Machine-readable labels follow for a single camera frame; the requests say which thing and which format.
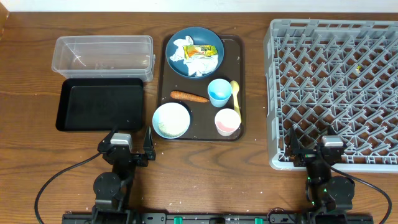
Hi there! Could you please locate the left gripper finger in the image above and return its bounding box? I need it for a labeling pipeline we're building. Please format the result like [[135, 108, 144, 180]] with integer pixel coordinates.
[[143, 126, 156, 161], [102, 126, 118, 144]]

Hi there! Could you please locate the white rice pile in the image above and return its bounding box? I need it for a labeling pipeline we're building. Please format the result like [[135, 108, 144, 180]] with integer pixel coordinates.
[[158, 118, 185, 138]]

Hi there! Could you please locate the light blue bowl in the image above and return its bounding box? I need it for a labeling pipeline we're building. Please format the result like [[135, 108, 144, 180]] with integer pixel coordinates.
[[152, 103, 191, 139]]

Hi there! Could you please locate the orange carrot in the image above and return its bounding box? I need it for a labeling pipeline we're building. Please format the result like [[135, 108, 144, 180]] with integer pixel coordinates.
[[170, 91, 209, 103]]

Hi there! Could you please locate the pink cup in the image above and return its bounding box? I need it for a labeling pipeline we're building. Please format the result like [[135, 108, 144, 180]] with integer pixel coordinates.
[[215, 108, 241, 136]]

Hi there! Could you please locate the light blue cup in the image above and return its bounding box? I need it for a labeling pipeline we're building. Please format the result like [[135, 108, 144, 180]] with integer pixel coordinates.
[[207, 78, 232, 108]]

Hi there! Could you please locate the white napkin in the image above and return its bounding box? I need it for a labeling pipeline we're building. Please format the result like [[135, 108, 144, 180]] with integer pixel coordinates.
[[169, 35, 218, 77]]

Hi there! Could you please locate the dark blue plate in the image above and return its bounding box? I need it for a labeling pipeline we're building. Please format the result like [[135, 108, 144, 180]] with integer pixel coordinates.
[[165, 27, 224, 79]]

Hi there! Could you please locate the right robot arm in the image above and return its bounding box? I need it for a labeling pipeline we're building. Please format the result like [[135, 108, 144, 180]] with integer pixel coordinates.
[[285, 127, 355, 223]]

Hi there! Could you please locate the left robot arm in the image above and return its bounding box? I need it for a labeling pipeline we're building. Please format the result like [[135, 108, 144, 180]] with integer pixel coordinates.
[[90, 128, 156, 224]]

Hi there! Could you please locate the grey dishwasher rack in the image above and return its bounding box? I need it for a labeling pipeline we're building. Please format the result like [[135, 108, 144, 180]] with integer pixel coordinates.
[[263, 19, 397, 173]]

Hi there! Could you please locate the black rectangular bin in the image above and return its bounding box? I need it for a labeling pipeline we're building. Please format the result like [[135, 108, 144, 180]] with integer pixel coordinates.
[[55, 78, 144, 131]]

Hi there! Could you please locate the dark brown serving tray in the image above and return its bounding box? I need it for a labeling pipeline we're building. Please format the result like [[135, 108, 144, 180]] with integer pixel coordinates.
[[157, 35, 246, 141]]

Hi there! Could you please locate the yellow plastic spoon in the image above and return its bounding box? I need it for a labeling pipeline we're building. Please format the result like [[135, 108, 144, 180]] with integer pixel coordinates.
[[230, 80, 241, 120]]

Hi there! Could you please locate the clear plastic bin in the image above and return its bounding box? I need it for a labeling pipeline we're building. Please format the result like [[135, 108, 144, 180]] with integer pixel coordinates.
[[52, 35, 155, 82]]

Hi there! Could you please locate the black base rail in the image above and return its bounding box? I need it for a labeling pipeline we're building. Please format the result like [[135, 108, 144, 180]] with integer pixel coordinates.
[[62, 212, 374, 224]]

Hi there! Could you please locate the right black cable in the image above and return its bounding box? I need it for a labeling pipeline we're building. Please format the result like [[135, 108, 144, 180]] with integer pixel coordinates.
[[329, 166, 392, 224]]

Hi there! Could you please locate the black cable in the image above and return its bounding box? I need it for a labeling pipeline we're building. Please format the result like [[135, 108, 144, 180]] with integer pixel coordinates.
[[329, 166, 392, 224], [34, 151, 103, 224]]

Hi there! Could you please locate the left black cable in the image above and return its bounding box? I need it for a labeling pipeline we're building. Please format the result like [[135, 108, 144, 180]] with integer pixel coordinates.
[[34, 151, 103, 224]]

